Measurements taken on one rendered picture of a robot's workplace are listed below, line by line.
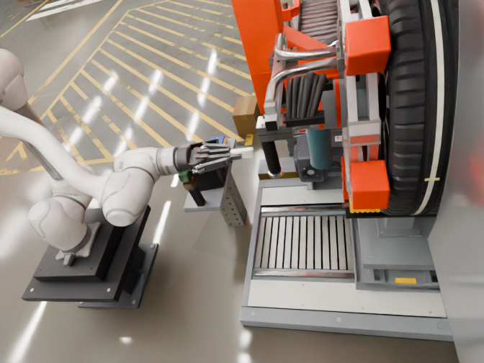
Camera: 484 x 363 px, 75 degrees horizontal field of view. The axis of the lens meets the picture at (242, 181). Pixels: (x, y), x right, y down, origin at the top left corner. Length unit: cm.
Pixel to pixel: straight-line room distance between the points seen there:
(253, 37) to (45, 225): 113
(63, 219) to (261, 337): 99
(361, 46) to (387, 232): 92
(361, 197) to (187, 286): 119
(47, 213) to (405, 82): 135
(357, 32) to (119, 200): 68
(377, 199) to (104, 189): 69
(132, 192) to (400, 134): 67
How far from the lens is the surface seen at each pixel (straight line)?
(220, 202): 134
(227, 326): 159
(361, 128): 73
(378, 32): 68
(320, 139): 119
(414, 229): 145
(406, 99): 69
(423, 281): 145
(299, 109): 76
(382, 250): 140
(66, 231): 157
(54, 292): 174
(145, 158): 101
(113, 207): 90
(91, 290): 161
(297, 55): 95
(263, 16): 134
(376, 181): 74
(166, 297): 176
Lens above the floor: 145
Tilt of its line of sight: 46 degrees down
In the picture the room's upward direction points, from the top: 21 degrees counter-clockwise
